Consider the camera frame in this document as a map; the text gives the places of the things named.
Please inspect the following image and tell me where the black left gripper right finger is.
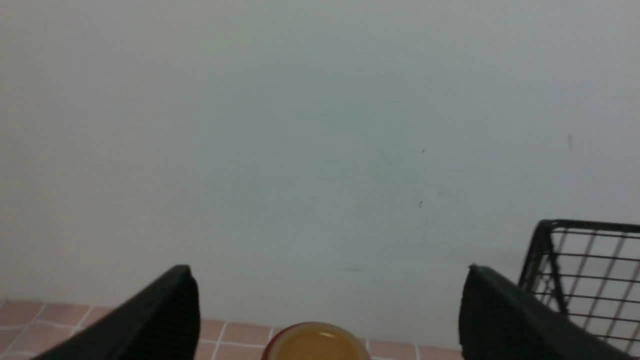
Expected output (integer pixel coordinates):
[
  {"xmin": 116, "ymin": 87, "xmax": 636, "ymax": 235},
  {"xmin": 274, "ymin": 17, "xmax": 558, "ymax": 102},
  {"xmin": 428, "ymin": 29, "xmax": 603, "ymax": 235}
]
[{"xmin": 458, "ymin": 264, "xmax": 631, "ymax": 360}]

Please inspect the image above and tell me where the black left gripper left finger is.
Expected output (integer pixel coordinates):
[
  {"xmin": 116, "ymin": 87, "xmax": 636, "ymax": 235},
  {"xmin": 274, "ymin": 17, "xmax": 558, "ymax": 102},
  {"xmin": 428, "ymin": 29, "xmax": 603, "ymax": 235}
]
[{"xmin": 38, "ymin": 264, "xmax": 201, "ymax": 360}]

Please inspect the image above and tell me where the soy sauce bottle red label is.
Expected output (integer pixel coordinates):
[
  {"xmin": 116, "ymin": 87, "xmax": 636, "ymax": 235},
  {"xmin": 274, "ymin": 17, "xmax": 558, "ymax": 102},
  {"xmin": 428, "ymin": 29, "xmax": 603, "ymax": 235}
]
[{"xmin": 261, "ymin": 321, "xmax": 371, "ymax": 360}]

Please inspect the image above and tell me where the black wire mesh shelf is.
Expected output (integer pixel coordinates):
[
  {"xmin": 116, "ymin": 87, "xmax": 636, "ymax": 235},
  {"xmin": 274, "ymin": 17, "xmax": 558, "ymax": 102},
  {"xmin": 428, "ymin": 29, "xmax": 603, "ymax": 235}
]
[{"xmin": 518, "ymin": 219, "xmax": 640, "ymax": 359}]

